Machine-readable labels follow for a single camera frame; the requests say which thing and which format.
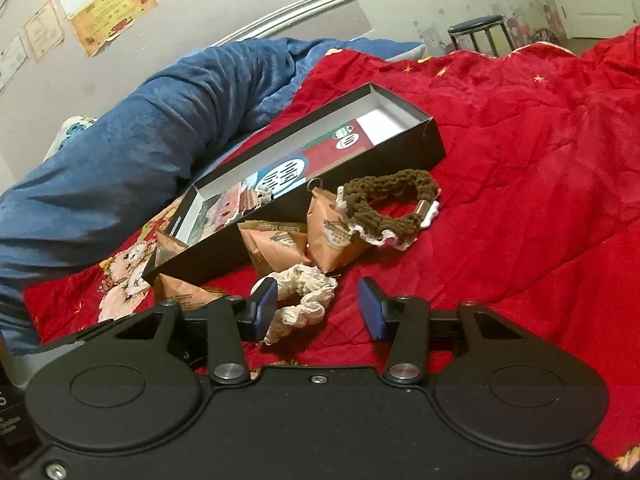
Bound orange snack packet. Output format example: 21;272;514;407
154;232;190;268
306;187;373;273
154;274;228;313
237;221;313;277

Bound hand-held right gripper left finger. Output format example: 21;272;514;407
116;276;278;386

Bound light blue bed sheet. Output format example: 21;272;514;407
350;40;427;64

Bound large yellow wall certificate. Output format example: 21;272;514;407
67;0;161;58

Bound shallow black cardboard box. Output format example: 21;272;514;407
141;82;447;288

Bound pale pink wall certificate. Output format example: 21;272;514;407
22;0;67;63

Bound cartoon wall stickers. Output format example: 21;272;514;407
505;0;568;46

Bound brown crochet scrunchie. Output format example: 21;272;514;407
337;169;442;250

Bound cream crochet scrunchie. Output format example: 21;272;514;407
259;262;339;346

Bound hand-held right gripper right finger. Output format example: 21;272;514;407
359;276;507;386

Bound white grey wall certificate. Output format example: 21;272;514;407
0;32;31;93

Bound red quilted blanket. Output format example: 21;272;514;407
24;25;640;476

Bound blue plush blanket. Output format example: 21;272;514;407
0;37;361;356

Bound colourful printed card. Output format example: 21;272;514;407
187;117;373;248

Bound black round stool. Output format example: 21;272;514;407
447;15;516;56

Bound white patterned pillow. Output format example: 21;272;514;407
42;115;98;163

